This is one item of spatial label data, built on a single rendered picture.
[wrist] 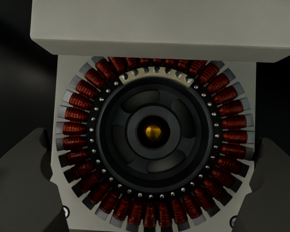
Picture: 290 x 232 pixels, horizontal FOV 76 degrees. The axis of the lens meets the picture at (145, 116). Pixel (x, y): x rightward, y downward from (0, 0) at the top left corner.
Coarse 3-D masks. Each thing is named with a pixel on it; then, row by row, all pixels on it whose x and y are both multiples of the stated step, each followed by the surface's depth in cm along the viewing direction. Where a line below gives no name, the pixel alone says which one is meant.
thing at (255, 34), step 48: (48, 0) 4; (96, 0) 4; (144, 0) 4; (192, 0) 4; (240, 0) 4; (288, 0) 4; (48, 48) 5; (96, 48) 4; (144, 48) 4; (192, 48) 4; (240, 48) 4; (288, 48) 4
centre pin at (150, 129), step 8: (144, 120) 12; (152, 120) 12; (160, 120) 12; (144, 128) 11; (152, 128) 11; (160, 128) 11; (144, 136) 11; (152, 136) 11; (160, 136) 11; (152, 144) 12; (160, 144) 12
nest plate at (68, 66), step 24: (72, 72) 14; (240, 72) 14; (144, 96) 14; (240, 96) 14; (120, 144) 14; (240, 144) 14; (168, 168) 14; (72, 192) 14; (240, 192) 13; (72, 216) 14; (96, 216) 14; (216, 216) 13
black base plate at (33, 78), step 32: (0, 0) 16; (32, 0) 16; (0, 32) 16; (0, 64) 15; (32, 64) 15; (256, 64) 15; (288, 64) 15; (0, 96) 15; (32, 96) 15; (256, 96) 15; (288, 96) 15; (0, 128) 15; (32, 128) 15; (256, 128) 15; (288, 128) 15
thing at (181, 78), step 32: (96, 64) 10; (128, 64) 10; (160, 64) 10; (192, 64) 10; (224, 64) 11; (64, 96) 11; (96, 96) 10; (128, 96) 12; (160, 96) 12; (192, 96) 11; (224, 96) 10; (64, 128) 10; (96, 128) 11; (128, 128) 11; (224, 128) 10; (64, 160) 10; (96, 160) 10; (192, 160) 12; (224, 160) 10; (96, 192) 10; (128, 192) 10; (160, 192) 10; (192, 192) 10; (224, 192) 10; (128, 224) 10; (160, 224) 10
